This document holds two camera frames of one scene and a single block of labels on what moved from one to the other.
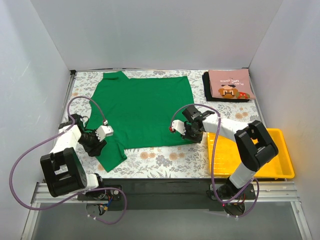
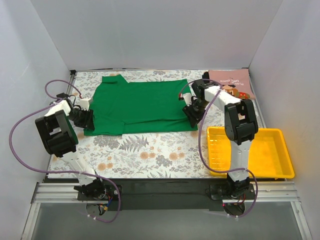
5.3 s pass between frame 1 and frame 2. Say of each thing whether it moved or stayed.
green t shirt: moved
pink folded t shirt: stayed
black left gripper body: moved
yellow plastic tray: stayed
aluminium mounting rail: stayed
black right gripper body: moved
